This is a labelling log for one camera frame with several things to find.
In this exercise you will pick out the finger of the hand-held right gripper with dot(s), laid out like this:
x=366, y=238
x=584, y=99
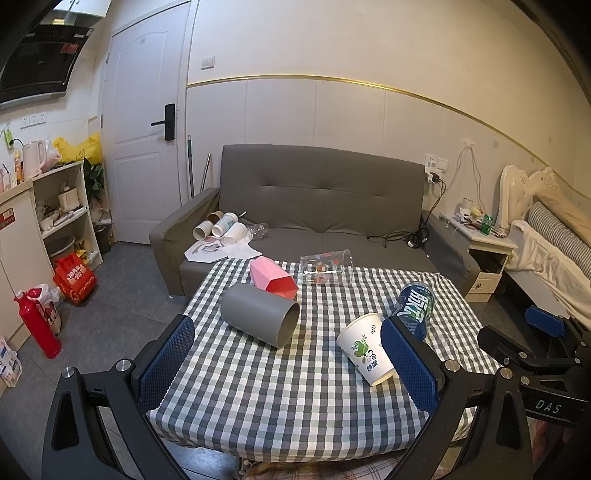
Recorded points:
x=545, y=319
x=503, y=341

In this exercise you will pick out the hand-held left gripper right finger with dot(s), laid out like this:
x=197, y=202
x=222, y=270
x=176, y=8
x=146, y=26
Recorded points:
x=410, y=367

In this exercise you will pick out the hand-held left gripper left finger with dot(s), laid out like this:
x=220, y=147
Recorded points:
x=165, y=367

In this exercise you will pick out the grey plastic cup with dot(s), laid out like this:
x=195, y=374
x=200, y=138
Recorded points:
x=254, y=314

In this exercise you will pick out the white paper cup green print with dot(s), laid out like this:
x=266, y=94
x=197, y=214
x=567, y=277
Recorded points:
x=362, y=346

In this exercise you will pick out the dark blue printed cup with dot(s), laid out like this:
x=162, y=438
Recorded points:
x=415, y=309

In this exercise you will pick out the clear plastic cup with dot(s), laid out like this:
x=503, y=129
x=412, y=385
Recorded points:
x=325, y=267

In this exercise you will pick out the pink faceted cup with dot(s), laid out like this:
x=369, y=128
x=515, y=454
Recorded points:
x=270, y=277

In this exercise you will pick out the small white cup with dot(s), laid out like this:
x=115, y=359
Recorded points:
x=468, y=204

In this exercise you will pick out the plain white paper cup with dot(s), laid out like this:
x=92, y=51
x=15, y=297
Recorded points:
x=236, y=233
x=202, y=230

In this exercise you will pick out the white blue printed paper cup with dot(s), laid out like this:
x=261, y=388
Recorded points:
x=225, y=224

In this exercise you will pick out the brown paper cup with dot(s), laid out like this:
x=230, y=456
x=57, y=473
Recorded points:
x=214, y=218

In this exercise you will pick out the bed with headboard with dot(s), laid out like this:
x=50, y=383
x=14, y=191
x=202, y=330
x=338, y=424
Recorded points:
x=545, y=258

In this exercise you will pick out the white nightstand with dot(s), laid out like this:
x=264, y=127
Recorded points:
x=491, y=251

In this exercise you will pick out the striped grey pillow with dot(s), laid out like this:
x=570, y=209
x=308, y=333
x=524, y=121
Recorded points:
x=554, y=230

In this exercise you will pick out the green bottle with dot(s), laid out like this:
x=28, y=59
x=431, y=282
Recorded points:
x=486, y=225

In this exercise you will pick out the beige pillow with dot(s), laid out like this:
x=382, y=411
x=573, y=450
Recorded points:
x=565, y=207

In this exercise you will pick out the grey checkered tablecloth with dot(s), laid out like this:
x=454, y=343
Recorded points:
x=277, y=397

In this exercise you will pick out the white printed paper sheet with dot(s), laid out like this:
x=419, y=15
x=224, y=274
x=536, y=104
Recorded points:
x=203, y=251

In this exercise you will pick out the red gift bag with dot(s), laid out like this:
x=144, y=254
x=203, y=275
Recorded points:
x=76, y=279

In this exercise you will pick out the white plastic bag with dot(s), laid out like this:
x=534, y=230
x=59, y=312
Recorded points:
x=51, y=314

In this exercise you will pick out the white carved headboard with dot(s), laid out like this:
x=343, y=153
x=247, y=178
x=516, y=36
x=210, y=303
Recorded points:
x=512, y=194

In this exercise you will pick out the red fire extinguisher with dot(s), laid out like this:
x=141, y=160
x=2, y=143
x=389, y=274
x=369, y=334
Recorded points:
x=39, y=323

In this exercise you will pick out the dark trash bin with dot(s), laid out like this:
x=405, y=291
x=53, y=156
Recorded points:
x=103, y=240

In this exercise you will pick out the white printed carton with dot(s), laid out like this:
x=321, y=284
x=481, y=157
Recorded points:
x=9, y=364

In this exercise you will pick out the grey basin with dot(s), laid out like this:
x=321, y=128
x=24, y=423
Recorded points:
x=62, y=247

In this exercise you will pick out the clear plastic bottle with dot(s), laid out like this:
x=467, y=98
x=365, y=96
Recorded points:
x=258, y=230

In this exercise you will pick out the white open shelf unit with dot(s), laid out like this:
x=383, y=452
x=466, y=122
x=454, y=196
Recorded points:
x=85, y=217

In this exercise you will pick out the black charger plug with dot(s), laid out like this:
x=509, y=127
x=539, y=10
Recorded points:
x=434, y=178

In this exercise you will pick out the white cabinet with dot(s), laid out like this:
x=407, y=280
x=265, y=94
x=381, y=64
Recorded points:
x=18, y=249

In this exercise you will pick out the white door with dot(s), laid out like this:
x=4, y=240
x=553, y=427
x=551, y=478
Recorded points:
x=138, y=175

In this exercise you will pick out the grey metal stick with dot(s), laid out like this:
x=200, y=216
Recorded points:
x=205, y=173

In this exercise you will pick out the green plant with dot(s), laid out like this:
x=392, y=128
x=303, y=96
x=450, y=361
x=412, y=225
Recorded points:
x=94, y=180

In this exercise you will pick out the grey sofa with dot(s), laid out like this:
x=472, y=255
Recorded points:
x=323, y=184

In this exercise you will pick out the yellow plastic bag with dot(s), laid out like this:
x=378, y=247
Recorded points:
x=81, y=150

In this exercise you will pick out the white electric kettle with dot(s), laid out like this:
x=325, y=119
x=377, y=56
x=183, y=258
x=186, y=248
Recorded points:
x=33, y=159

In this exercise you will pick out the orange drink bottle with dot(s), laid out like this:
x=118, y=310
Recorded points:
x=19, y=168

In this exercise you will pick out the black range hood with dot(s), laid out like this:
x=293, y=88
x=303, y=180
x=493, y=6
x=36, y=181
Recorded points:
x=37, y=60

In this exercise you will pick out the white wall socket row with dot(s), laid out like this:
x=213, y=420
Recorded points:
x=33, y=120

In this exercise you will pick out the white light switch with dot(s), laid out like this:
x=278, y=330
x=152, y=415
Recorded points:
x=208, y=62

